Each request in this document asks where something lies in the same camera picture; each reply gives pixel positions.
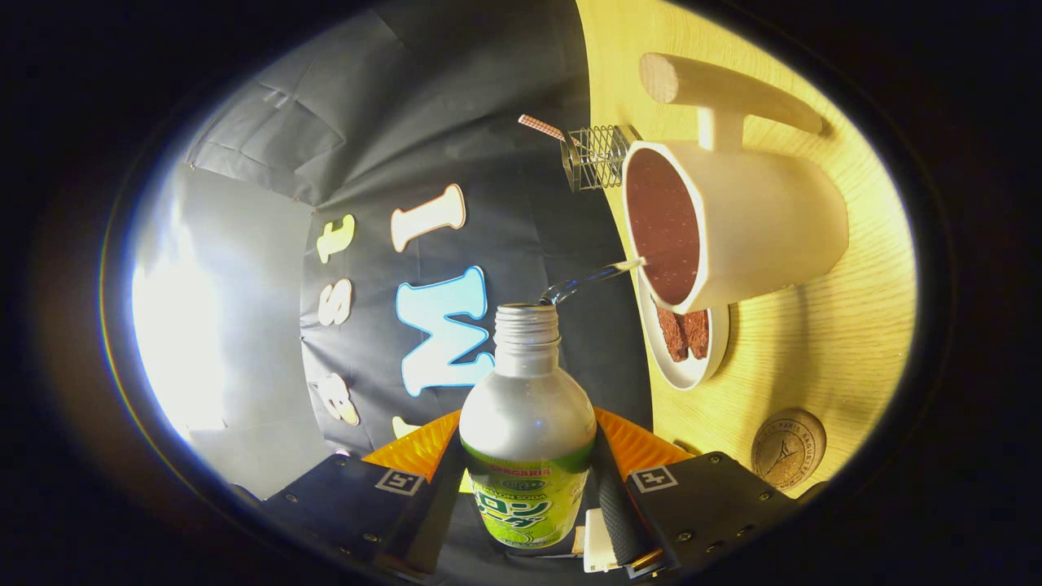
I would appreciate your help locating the silver bottle green label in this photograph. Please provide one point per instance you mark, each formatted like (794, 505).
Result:
(527, 415)

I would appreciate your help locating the wooden table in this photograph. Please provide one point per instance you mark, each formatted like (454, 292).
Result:
(814, 350)

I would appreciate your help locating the round cork coaster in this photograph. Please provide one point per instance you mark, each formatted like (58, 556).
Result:
(788, 449)

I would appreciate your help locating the brown meat piece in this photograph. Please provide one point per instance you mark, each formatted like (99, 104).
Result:
(672, 335)
(698, 334)

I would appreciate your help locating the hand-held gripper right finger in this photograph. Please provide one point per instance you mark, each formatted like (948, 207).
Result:
(615, 521)

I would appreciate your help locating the white plate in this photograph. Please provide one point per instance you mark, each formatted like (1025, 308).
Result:
(692, 370)

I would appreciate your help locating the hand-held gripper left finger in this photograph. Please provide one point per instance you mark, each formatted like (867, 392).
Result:
(440, 521)

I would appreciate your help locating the checkered paper straw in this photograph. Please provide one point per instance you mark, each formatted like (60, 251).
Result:
(541, 127)

